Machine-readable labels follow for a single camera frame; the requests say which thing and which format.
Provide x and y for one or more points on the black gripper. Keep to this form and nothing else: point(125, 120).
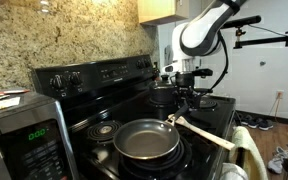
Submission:
point(186, 92)

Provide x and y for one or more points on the wooden slotted spatula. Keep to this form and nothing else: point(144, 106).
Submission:
point(215, 139)

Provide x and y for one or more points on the grey non-stick frying pan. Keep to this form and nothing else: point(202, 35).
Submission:
point(146, 139)

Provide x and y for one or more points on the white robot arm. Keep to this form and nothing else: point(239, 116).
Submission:
point(197, 38)

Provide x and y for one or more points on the black electric stove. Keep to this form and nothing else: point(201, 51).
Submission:
point(97, 98)

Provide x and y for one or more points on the black lidded pot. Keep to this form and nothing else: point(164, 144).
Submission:
point(162, 91)

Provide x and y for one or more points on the wooden upper cabinet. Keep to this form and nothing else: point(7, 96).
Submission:
point(157, 12)

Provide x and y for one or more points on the dark sneakers on floor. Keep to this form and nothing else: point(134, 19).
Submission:
point(260, 123)

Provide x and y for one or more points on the grey-blue hanging towel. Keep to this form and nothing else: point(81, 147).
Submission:
point(232, 171)

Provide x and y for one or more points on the cream hanging towel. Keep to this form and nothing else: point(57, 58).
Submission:
point(253, 163)

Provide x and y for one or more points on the white sneaker on floor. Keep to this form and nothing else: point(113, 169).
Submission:
point(275, 164)

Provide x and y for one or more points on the black microwave oven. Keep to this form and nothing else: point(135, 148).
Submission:
point(34, 142)

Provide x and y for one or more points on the papers on microwave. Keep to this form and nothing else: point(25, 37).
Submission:
point(10, 98)

